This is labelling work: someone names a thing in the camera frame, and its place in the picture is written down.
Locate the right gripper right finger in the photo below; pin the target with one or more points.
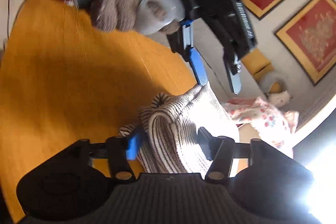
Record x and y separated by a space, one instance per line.
219 150

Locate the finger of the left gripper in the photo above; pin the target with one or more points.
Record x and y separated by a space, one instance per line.
233 67
182 42

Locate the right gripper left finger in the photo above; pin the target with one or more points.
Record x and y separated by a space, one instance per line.
120 150

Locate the beige striped sweater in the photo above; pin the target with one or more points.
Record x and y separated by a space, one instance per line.
171 124

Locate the left hand in brown glove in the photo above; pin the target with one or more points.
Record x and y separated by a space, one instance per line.
143 16

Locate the yellow cushion right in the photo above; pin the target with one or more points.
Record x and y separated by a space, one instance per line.
257 64

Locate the grey neck pillow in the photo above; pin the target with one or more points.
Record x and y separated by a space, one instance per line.
269 79

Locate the beige cardboard box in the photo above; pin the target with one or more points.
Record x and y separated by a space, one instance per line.
248 134

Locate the white plush toy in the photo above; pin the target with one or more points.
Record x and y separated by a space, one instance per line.
279 99

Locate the white sofa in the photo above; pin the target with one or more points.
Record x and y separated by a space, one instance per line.
307 98

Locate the floral pink blanket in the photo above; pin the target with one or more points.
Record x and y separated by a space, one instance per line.
273 126

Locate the red framed picture lower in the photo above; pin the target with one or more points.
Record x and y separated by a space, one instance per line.
309 35

